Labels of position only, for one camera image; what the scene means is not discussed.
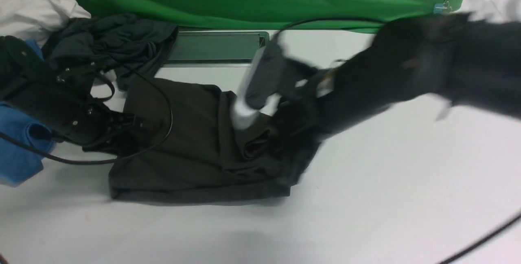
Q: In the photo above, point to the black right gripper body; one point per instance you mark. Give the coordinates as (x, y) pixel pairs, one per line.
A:
(392, 69)

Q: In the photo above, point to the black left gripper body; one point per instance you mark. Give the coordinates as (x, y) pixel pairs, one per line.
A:
(61, 100)

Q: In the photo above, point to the dark gray long-sleeve top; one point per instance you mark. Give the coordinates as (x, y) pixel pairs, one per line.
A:
(203, 160)

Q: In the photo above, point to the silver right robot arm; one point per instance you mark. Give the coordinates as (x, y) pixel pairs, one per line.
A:
(469, 63)

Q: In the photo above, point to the blue binder clip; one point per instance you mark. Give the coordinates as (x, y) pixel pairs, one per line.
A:
(442, 8)

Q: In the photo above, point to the blue shirt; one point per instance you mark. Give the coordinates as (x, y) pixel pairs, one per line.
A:
(20, 141)

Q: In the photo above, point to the dark teal shirt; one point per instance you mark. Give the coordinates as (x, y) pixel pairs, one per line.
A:
(124, 43)

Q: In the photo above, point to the white shirt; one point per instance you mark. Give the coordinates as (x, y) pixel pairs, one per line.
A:
(37, 19)

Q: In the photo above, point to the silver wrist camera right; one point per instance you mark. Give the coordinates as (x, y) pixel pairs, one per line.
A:
(272, 73)

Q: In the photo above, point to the silver table cable tray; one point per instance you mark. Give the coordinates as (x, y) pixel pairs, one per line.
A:
(212, 48)

